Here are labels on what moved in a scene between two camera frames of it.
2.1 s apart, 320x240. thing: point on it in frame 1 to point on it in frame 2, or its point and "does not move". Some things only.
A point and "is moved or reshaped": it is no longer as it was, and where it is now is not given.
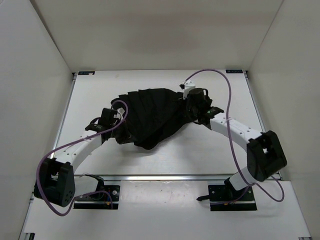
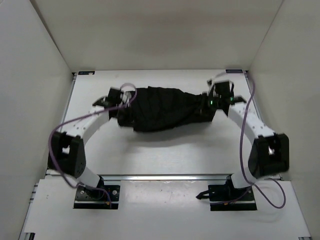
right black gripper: x=188 y=97 to x=210 y=94
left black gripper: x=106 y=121 to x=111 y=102
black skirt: x=153 y=115 is moved or reshaped
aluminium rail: x=161 y=177 does not move
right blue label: x=234 y=71 does not move
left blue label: x=86 y=72 does not move
